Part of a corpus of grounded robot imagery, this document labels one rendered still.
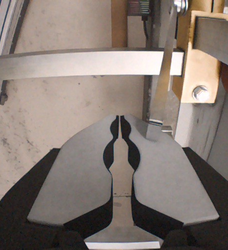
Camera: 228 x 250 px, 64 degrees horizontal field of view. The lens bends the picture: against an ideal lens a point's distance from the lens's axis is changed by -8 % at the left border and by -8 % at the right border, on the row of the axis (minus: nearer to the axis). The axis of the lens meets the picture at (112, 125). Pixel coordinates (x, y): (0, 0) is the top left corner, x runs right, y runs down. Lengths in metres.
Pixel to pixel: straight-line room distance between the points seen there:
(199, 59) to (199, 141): 0.42
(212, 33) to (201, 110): 0.40
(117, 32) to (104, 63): 0.78
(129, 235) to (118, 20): 0.91
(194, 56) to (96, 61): 0.12
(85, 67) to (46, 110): 1.07
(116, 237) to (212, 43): 0.29
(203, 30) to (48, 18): 1.00
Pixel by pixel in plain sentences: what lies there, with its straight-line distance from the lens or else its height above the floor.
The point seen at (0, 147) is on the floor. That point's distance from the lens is 1.66.
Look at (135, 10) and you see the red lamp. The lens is 0.40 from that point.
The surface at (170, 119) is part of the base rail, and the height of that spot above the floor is 0.70.
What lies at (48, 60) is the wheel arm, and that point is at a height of 0.86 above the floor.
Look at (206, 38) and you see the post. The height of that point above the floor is 0.90.
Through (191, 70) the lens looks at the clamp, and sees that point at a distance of 0.26.
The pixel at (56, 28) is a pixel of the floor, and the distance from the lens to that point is 1.15.
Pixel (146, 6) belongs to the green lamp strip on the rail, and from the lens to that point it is 0.40.
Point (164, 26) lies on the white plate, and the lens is 0.37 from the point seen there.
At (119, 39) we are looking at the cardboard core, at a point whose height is 0.08.
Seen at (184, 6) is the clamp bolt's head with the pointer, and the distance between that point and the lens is 0.26.
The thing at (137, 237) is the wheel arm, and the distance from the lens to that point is 0.33.
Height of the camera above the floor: 1.10
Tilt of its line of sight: 59 degrees down
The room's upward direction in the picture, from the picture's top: 179 degrees counter-clockwise
